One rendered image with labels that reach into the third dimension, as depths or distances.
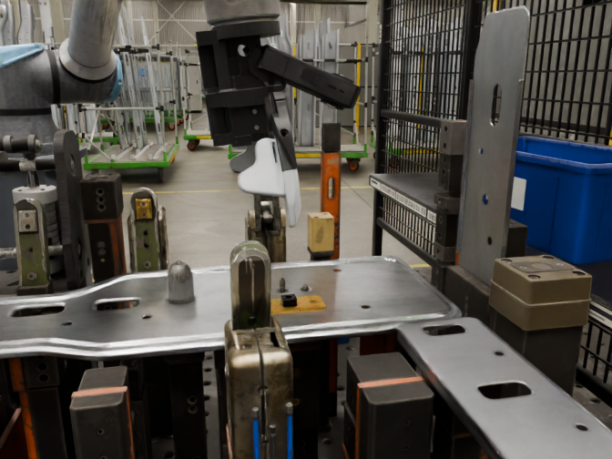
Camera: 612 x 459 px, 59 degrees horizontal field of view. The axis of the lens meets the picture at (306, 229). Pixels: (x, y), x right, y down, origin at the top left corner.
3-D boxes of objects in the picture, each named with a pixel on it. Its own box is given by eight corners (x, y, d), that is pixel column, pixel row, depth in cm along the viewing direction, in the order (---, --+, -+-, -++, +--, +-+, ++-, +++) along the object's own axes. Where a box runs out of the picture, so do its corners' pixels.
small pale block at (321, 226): (311, 434, 89) (311, 219, 79) (306, 422, 92) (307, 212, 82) (331, 432, 90) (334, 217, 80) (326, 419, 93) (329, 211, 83)
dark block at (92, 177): (107, 433, 89) (78, 180, 78) (113, 408, 96) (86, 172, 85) (138, 428, 90) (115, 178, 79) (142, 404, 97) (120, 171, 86)
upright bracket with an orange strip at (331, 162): (320, 418, 93) (322, 123, 80) (318, 413, 95) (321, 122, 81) (336, 415, 94) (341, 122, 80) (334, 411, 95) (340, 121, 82)
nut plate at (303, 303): (256, 316, 62) (255, 306, 62) (251, 302, 66) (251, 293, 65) (327, 309, 64) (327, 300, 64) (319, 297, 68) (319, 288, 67)
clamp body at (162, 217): (132, 447, 86) (109, 220, 76) (138, 406, 97) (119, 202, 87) (192, 440, 88) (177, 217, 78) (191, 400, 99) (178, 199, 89)
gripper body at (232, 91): (212, 145, 62) (194, 33, 58) (286, 135, 63) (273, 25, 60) (215, 154, 55) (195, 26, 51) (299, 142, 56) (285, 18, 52)
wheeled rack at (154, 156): (169, 184, 667) (159, 31, 620) (85, 186, 653) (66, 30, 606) (180, 161, 849) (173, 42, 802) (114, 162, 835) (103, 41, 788)
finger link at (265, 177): (246, 234, 54) (230, 152, 57) (304, 225, 55) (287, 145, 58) (246, 223, 51) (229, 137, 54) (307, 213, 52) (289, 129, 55)
